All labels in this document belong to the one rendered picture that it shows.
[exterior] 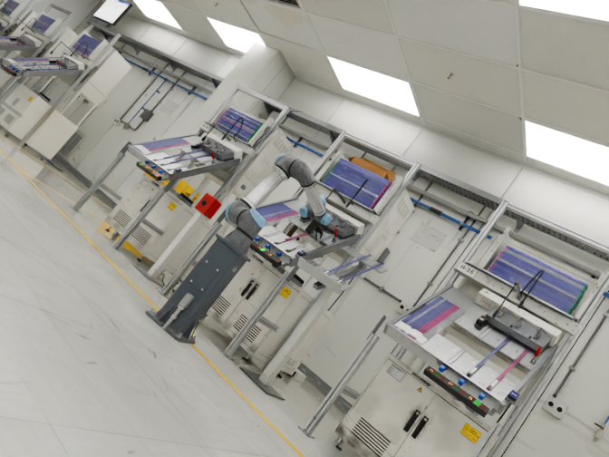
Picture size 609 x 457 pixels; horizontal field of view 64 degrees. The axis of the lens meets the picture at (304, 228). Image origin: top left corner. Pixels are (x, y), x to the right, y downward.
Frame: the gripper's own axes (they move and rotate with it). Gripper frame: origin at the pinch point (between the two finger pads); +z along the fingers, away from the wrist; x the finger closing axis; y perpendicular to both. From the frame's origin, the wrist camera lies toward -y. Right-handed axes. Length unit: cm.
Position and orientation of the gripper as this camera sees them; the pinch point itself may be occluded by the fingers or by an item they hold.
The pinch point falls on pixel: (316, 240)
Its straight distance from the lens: 340.9
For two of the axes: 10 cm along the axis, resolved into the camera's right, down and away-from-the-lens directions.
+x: -6.9, -4.3, 5.7
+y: 7.2, -4.2, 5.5
